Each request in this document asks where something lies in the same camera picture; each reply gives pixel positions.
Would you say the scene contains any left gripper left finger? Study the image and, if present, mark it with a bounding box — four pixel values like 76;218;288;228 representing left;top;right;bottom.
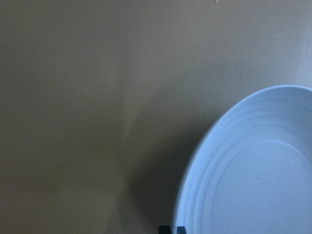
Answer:
159;226;172;234

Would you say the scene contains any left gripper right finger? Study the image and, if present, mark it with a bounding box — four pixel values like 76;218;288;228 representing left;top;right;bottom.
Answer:
176;226;187;234

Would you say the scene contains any blue plate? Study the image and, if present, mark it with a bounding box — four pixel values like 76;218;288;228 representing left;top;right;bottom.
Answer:
172;85;312;234

